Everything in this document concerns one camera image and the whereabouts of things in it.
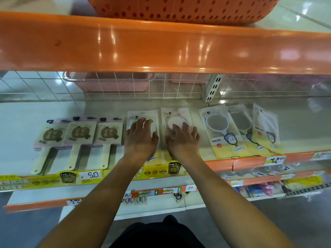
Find large pink plastic basket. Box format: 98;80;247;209
63;71;156;93

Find white handwritten price tag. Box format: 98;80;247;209
79;170;103;181

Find person's black clothing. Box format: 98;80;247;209
110;215;205;248

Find small coloured key rings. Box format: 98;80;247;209
124;196;147;205

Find orange green shelf label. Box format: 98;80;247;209
138;187;182;197

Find yellow printed shelf strip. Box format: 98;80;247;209
0;162;192;193

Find person's left hand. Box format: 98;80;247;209
125;117;160;160

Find yellow white price tag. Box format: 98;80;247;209
264;156;287;167
311;151;331;161

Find person's right hand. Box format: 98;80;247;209
165;122;201;163

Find stack of yellow packets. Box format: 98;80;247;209
283;175;324;192

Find white wire grid panel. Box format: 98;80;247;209
0;71;331;103

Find person's right forearm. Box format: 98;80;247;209
169;155;296;248

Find white slotted shelf upright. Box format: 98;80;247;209
201;73;225;103

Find cream packet with white strainer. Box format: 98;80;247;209
126;109;166;167
160;107;201;161

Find orange perforated plastic basket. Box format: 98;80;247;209
86;0;282;26

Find long orange lower shelf strip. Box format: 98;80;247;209
3;185;197;214

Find glossy orange shelf rail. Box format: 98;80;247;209
0;11;331;75

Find row of clear plastic packets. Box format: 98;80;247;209
217;165;293;179

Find person's left forearm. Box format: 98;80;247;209
37;156;152;248

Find row of colourful small packets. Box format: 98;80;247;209
232;183;285;199

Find orange shelf edge strip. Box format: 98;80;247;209
201;151;331;174

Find yellow packet with round strainer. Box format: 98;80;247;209
252;103;284;155
226;104;272;158
198;104;250;160

